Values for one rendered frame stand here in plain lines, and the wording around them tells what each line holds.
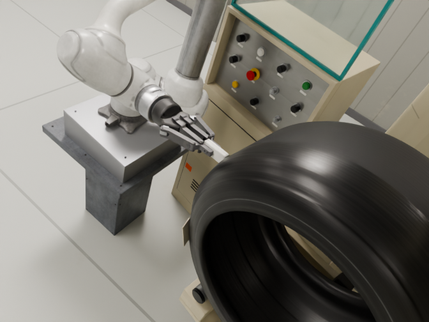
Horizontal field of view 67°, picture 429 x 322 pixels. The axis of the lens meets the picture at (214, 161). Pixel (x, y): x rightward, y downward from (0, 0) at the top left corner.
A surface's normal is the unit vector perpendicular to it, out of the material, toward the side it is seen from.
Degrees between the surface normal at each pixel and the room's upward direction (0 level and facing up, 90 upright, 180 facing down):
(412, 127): 90
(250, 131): 90
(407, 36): 90
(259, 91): 90
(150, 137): 5
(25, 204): 0
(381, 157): 9
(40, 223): 0
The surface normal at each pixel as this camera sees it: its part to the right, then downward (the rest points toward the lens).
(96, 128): 0.34, -0.62
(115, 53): 0.89, -0.01
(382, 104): -0.58, 0.47
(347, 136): -0.02, -0.87
